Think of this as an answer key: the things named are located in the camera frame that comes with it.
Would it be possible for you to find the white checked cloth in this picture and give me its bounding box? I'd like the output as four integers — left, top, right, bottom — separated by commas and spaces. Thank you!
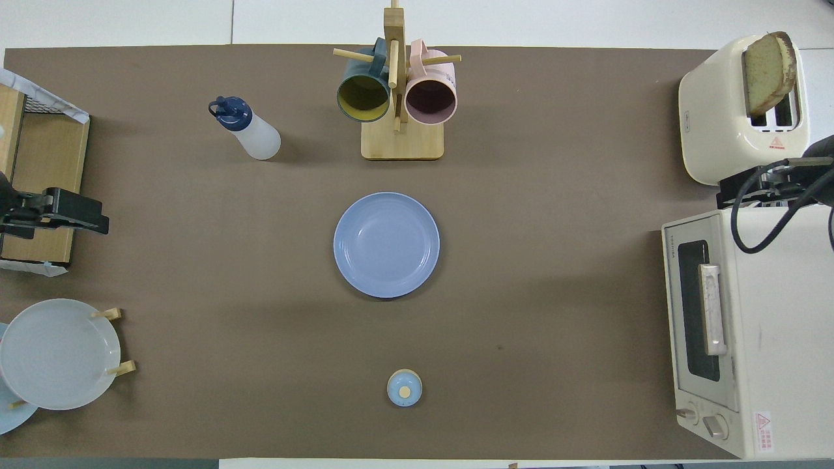
0, 68, 90, 124

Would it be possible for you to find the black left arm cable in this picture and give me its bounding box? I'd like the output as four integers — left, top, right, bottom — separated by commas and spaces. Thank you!
0, 188, 110, 239

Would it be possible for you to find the wooden shelf with wire basket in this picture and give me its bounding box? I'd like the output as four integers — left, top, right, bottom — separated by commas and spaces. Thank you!
0, 85, 91, 277

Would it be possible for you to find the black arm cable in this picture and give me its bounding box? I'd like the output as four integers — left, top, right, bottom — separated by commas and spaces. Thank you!
0, 188, 110, 239
717, 156, 834, 255

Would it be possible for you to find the cream two-slot toaster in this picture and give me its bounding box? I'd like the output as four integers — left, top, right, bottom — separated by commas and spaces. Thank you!
678, 35, 811, 187

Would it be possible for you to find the pink ribbed mug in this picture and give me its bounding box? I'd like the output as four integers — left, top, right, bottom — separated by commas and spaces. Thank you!
404, 39, 458, 126

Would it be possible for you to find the small blue dome bell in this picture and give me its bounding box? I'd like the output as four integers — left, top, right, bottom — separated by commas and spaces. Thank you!
387, 369, 423, 408

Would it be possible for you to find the white toaster oven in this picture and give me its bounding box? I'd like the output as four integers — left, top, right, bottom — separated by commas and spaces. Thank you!
661, 207, 834, 459

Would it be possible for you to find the dark teal mug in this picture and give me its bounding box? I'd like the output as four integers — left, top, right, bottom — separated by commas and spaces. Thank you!
336, 37, 392, 123

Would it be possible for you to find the light blue plate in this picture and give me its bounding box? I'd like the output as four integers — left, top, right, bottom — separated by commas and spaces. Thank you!
0, 322, 38, 435

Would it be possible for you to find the blue round plate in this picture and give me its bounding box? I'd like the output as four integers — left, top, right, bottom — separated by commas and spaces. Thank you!
333, 192, 440, 299

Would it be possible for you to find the toasted bread slice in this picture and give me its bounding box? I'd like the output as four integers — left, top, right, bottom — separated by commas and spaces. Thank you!
745, 31, 797, 119

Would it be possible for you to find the wooden mug tree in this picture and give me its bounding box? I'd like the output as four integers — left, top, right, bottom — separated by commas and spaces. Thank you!
333, 0, 462, 161

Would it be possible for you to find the translucent bottle with blue cap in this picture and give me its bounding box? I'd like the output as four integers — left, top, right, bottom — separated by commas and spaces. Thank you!
208, 96, 282, 161

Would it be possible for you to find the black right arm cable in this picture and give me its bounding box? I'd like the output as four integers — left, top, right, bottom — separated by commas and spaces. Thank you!
717, 156, 834, 255

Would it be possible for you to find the pale grey plate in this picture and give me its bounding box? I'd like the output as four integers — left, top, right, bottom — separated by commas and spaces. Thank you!
0, 298, 122, 411

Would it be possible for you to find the brown table mat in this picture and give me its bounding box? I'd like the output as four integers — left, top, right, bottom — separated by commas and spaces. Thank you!
0, 44, 737, 460

